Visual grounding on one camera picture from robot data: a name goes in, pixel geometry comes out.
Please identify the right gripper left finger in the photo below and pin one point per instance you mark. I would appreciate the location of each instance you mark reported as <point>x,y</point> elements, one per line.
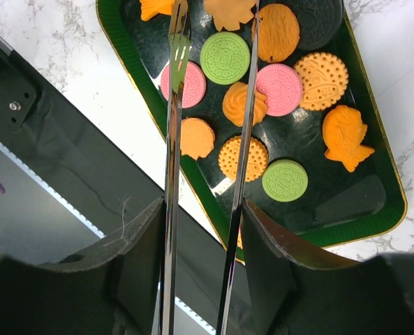
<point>110,287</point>

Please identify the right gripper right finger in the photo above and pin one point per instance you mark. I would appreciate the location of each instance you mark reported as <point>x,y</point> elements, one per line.
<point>295,286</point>

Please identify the orange swirl cookie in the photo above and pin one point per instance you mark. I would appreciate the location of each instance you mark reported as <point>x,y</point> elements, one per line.
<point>234,103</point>

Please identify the pink sandwich cookie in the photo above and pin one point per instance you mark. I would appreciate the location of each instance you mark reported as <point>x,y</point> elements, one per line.
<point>194,85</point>
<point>282,87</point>

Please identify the black sandwich cookie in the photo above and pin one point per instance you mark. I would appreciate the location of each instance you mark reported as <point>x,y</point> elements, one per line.
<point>319,20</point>

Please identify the orange flower cookie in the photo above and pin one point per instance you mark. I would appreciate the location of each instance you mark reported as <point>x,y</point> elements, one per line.
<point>229,14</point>

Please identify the metal tongs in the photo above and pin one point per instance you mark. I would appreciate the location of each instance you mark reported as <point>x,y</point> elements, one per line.
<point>179,36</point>

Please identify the orange dotted cookie lower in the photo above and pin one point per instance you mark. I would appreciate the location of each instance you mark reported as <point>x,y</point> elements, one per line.
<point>239,239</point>

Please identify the orange dotted cookie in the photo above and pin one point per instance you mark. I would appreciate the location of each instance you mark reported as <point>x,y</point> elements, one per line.
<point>324,79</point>
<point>239,239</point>
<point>257,161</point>

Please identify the green sandwich cookie right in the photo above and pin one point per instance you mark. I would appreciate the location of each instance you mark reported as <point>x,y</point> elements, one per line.
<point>285,180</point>

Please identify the green sandwich cookie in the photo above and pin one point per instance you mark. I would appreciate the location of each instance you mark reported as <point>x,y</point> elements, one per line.
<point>285,180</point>
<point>225,58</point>

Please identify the black oval tray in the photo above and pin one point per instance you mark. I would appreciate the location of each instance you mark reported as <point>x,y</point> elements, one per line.
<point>338,206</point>

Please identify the orange dotted cookie middle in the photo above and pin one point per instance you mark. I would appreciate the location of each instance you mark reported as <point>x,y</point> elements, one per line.
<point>257,161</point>

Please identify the orange shell cookie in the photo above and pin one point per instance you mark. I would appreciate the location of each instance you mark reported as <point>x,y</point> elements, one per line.
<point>197,138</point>

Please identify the orange fish cookie right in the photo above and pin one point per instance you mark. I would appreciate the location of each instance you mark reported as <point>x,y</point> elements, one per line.
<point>343,134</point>

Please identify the orange fish cookie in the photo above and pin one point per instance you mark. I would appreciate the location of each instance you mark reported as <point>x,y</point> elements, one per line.
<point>343,134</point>
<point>151,8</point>

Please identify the orange dotted cookie upper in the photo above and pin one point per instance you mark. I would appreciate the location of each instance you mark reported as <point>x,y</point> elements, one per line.
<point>324,79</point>

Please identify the green sandwich cookie left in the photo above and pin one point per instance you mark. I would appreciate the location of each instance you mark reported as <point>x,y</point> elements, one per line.
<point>225,58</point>

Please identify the orange chip cookie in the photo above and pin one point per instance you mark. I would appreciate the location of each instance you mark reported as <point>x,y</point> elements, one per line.
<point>278,32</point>

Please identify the orange fish cookie left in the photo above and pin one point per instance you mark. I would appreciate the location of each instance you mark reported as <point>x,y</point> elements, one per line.
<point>151,8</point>

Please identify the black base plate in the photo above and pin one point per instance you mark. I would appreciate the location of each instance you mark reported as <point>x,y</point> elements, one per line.
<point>63,187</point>

